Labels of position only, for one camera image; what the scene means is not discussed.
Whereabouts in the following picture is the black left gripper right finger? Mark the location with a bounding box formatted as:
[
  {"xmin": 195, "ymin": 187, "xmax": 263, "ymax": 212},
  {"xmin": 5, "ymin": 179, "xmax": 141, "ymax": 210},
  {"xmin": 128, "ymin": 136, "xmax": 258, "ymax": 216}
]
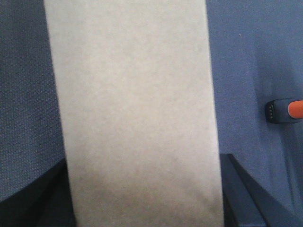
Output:
[{"xmin": 220, "ymin": 154, "xmax": 303, "ymax": 227}]

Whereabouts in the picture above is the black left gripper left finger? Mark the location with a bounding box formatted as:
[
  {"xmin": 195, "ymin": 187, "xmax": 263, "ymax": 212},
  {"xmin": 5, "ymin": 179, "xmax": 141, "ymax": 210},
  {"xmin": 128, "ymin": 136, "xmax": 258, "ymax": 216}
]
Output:
[{"xmin": 0, "ymin": 158, "xmax": 76, "ymax": 227}]

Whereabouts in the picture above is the orange black barcode scanner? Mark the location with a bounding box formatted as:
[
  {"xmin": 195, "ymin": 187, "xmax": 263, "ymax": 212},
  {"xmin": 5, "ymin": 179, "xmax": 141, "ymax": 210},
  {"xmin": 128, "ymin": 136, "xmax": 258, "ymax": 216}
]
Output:
[{"xmin": 265, "ymin": 98, "xmax": 303, "ymax": 124}]

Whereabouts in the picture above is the small cardboard package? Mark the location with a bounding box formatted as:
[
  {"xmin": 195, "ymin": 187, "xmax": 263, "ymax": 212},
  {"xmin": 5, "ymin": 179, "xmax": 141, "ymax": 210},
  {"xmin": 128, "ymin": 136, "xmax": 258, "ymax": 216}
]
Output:
[{"xmin": 44, "ymin": 0, "xmax": 224, "ymax": 227}]

